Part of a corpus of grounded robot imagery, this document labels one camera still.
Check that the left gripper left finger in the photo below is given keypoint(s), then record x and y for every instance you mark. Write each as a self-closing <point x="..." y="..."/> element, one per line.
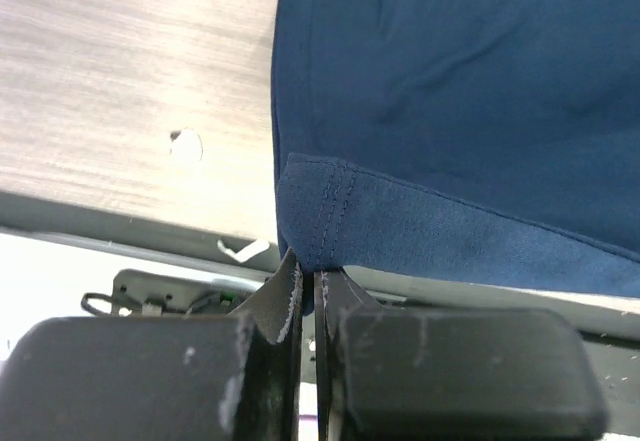
<point x="264" y="393"/>

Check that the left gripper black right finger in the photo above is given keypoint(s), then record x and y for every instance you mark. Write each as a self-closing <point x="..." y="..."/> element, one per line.
<point x="336" y="297"/>

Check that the dark blue t shirt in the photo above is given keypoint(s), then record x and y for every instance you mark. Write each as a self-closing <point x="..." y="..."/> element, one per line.
<point x="484" y="141"/>

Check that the aluminium rail frame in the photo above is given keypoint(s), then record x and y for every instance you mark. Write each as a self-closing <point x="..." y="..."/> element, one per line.
<point x="62" y="251"/>

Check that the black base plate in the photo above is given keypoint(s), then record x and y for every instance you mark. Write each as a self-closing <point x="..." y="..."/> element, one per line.
<point x="614" y="355"/>

